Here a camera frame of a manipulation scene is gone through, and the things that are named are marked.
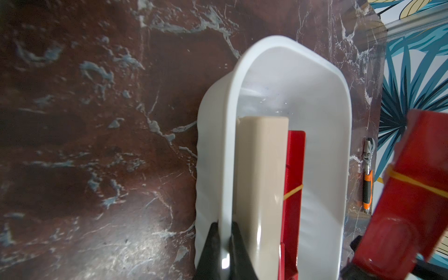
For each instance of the orange handled adjustable wrench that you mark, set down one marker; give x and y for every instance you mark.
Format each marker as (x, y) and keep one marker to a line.
(369, 148)

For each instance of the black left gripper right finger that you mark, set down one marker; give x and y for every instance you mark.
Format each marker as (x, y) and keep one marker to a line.
(241, 265)

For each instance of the beige wooden block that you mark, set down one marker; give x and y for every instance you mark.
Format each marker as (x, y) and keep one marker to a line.
(260, 163)

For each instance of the right aluminium frame post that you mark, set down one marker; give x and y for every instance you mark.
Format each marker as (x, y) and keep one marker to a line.
(421, 21)

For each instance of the red clip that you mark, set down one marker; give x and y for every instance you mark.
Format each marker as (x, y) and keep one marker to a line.
(292, 200)
(414, 200)

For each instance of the white rectangular tray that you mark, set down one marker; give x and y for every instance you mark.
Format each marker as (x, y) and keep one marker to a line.
(278, 77)

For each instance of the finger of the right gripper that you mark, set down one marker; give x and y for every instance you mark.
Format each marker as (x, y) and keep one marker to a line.
(391, 257)

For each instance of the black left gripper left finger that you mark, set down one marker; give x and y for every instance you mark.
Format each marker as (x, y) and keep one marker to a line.
(208, 266)

